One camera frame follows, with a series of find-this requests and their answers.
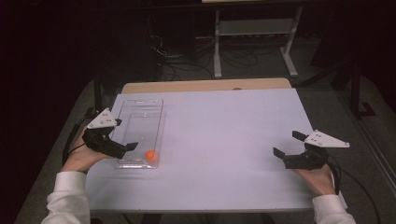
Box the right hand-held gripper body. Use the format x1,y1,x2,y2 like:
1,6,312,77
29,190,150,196
283,129,350,171

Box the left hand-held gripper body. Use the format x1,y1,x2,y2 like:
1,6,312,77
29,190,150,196
82,107,129,160

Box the orange ball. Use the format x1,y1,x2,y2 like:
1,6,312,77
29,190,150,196
145,149,159,164

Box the clear plastic tray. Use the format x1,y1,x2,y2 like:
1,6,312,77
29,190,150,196
112,98,166,170

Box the person's right hand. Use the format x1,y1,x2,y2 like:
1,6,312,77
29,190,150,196
293,164,337,197

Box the person's left hand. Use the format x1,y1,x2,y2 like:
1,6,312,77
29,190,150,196
61,125,108,174

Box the black metal stand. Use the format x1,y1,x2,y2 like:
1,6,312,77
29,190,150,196
295,59,377,120
83,74,106,123

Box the white board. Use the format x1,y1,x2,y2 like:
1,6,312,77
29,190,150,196
84,88,348,215

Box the left hand-held gripper black cable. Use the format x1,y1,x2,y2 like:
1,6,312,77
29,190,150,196
62,106,98,166

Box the hand-held gripper black cable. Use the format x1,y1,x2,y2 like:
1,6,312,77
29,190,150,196
62,106,98,166
326,154,383,224

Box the right hand-held gripper black cable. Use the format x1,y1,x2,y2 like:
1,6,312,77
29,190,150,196
326,154,383,224

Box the aluminium rail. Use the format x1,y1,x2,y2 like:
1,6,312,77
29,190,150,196
335,90,396,191

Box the black floor cables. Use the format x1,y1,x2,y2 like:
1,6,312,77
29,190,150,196
148,33,260,82

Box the white metal desk frame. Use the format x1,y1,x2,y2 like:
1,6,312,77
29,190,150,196
201,0,304,79

